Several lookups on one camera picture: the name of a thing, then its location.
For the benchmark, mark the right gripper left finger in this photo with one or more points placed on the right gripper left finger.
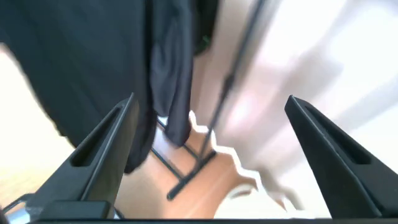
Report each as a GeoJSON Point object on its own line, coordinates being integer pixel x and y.
{"type": "Point", "coordinates": [102, 174]}

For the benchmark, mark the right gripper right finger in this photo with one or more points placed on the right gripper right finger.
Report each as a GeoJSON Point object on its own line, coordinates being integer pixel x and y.
{"type": "Point", "coordinates": [335, 168]}

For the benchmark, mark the black garment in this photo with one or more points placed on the black garment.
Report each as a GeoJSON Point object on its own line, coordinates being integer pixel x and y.
{"type": "Point", "coordinates": [77, 62]}

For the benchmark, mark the black shorts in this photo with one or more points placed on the black shorts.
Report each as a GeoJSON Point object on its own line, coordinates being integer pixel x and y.
{"type": "Point", "coordinates": [205, 21]}

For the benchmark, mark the black clothes rack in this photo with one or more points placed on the black clothes rack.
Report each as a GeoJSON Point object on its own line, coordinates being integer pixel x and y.
{"type": "Point", "coordinates": [239, 56]}

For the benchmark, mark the beige curtain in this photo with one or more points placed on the beige curtain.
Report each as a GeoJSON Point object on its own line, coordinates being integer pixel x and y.
{"type": "Point", "coordinates": [311, 62]}

